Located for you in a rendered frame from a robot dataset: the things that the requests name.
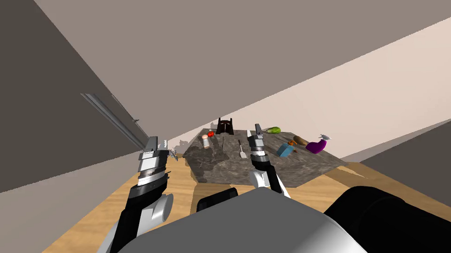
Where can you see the blue box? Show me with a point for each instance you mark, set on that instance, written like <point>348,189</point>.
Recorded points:
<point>285,151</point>

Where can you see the long grey metal bar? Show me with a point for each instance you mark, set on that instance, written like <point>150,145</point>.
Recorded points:
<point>114,122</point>

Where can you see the purple eggplant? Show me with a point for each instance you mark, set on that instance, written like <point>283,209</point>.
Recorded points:
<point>316,146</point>

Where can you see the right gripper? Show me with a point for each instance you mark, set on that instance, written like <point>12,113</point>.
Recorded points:
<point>257,144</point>

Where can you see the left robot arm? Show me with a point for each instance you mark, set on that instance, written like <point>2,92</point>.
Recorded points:
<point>138,212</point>

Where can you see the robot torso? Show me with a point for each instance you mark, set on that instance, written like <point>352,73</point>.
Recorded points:
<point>251,230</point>

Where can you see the grey fork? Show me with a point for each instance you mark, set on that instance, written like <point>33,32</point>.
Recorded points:
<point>223,143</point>

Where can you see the grey spatula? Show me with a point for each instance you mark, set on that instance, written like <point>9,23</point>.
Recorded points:
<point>242,151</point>

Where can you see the red tomato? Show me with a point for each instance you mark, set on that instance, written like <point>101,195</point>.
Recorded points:
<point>210,133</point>

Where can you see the green cucumber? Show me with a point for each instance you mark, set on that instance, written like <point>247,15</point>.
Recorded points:
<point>273,130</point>

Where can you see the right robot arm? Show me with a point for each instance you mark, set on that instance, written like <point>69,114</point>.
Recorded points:
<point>394,222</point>

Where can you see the pale salt shaker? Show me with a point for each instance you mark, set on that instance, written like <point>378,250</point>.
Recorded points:
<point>205,142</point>

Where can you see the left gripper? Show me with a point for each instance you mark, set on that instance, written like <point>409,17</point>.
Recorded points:
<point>153,162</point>

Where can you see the black toaster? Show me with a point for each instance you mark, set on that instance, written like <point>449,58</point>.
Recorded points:
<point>224,127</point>

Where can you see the small grey object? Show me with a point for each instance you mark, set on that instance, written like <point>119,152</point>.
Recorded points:
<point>324,137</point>

